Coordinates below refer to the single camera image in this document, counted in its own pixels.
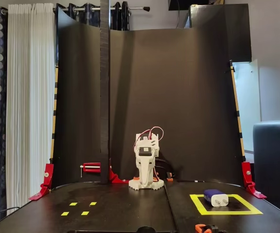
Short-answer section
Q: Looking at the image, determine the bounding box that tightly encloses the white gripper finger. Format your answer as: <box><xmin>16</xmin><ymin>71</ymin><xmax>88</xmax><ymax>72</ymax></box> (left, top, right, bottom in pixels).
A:
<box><xmin>144</xmin><ymin>167</ymin><xmax>155</xmax><ymax>189</ymax></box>
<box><xmin>138</xmin><ymin>167</ymin><xmax>147</xmax><ymax>189</ymax></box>

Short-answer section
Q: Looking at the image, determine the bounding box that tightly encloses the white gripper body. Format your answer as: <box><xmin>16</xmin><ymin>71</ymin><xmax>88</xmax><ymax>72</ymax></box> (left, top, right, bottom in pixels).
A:
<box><xmin>135</xmin><ymin>145</ymin><xmax>157</xmax><ymax>168</ymax></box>

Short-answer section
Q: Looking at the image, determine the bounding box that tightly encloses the blue white charger block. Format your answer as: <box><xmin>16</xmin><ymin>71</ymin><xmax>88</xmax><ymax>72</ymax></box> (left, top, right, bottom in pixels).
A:
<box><xmin>203</xmin><ymin>188</ymin><xmax>229</xmax><ymax>208</ymax></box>

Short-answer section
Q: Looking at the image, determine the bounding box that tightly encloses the red c-clamp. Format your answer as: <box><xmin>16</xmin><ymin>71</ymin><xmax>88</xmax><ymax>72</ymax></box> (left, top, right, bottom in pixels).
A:
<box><xmin>80</xmin><ymin>162</ymin><xmax>102</xmax><ymax>178</ymax></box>

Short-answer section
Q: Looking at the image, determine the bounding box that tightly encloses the black backdrop sheet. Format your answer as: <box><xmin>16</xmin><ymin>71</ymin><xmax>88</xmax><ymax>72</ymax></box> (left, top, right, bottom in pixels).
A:
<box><xmin>50</xmin><ymin>6</ymin><xmax>245</xmax><ymax>189</ymax></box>

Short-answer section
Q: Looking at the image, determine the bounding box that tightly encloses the long orange black clamp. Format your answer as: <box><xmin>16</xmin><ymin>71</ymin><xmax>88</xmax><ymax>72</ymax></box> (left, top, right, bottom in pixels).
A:
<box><xmin>194</xmin><ymin>223</ymin><xmax>226</xmax><ymax>233</ymax></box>

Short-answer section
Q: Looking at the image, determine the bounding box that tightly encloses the yellow tape square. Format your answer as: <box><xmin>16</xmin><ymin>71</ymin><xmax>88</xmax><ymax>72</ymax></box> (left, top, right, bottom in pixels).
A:
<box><xmin>189</xmin><ymin>193</ymin><xmax>263</xmax><ymax>216</ymax></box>

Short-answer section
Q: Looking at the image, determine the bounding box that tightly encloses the wooden stick with black bands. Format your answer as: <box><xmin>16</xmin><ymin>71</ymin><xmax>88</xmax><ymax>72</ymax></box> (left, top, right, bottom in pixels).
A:
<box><xmin>50</xmin><ymin>67</ymin><xmax>59</xmax><ymax>162</ymax></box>
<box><xmin>229</xmin><ymin>60</ymin><xmax>246</xmax><ymax>162</ymax></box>

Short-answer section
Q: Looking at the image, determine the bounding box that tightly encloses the white cabinet door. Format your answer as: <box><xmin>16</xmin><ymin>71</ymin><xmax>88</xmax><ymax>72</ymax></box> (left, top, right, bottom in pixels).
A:
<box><xmin>231</xmin><ymin>59</ymin><xmax>262</xmax><ymax>155</ymax></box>

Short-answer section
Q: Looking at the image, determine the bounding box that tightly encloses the dark blue armchair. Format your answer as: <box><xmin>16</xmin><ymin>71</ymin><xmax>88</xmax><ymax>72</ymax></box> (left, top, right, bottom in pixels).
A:
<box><xmin>252</xmin><ymin>119</ymin><xmax>280</xmax><ymax>219</ymax></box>

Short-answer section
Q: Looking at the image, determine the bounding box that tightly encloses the white pleated curtain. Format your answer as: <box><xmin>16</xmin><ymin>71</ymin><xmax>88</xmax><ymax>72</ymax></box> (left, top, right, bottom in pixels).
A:
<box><xmin>5</xmin><ymin>2</ymin><xmax>57</xmax><ymax>214</ymax></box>

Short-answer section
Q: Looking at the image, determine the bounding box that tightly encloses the silver curtain rod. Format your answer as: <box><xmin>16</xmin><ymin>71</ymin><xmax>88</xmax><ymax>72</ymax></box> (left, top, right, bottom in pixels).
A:
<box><xmin>52</xmin><ymin>6</ymin><xmax>151</xmax><ymax>13</ymax></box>

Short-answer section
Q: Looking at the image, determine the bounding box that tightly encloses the dark eyelet curtain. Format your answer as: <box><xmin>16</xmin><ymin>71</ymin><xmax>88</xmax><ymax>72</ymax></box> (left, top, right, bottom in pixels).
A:
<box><xmin>56</xmin><ymin>1</ymin><xmax>130</xmax><ymax>31</ymax></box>

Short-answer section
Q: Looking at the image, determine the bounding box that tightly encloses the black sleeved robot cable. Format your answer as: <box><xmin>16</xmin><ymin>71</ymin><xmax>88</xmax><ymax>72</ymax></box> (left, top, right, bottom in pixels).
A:
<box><xmin>156</xmin><ymin>157</ymin><xmax>176</xmax><ymax>175</ymax></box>

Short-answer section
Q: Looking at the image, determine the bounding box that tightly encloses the red post foot bracket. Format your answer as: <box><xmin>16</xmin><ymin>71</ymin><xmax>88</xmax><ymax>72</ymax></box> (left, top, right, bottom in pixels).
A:
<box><xmin>108</xmin><ymin>159</ymin><xmax>130</xmax><ymax>184</ymax></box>

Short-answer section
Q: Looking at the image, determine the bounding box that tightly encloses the black vertical camera post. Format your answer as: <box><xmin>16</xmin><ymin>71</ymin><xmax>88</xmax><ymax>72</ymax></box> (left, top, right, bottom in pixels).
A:
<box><xmin>99</xmin><ymin>0</ymin><xmax>111</xmax><ymax>185</ymax></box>

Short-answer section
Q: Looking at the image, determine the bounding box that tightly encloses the red corner bracket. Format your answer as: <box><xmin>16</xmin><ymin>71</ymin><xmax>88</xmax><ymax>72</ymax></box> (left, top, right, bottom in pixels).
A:
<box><xmin>241</xmin><ymin>161</ymin><xmax>267</xmax><ymax>200</ymax></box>
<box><xmin>28</xmin><ymin>163</ymin><xmax>54</xmax><ymax>201</ymax></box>

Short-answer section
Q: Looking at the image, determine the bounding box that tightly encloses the thin black cable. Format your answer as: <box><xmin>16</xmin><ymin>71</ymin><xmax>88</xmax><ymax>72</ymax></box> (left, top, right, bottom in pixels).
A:
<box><xmin>0</xmin><ymin>206</ymin><xmax>20</xmax><ymax>220</ymax></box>

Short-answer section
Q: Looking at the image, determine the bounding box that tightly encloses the hanging black cable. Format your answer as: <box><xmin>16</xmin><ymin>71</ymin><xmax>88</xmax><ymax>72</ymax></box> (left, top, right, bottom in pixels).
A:
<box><xmin>175</xmin><ymin>0</ymin><xmax>181</xmax><ymax>29</ymax></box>

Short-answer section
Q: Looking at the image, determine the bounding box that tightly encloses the black wall cabinet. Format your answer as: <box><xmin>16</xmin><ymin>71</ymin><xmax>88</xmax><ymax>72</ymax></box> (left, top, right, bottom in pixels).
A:
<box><xmin>190</xmin><ymin>3</ymin><xmax>252</xmax><ymax>63</ymax></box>

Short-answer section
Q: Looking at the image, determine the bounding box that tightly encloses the black wall shelf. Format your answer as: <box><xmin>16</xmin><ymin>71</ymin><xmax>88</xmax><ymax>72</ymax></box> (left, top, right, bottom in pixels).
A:
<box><xmin>168</xmin><ymin>0</ymin><xmax>226</xmax><ymax>11</ymax></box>

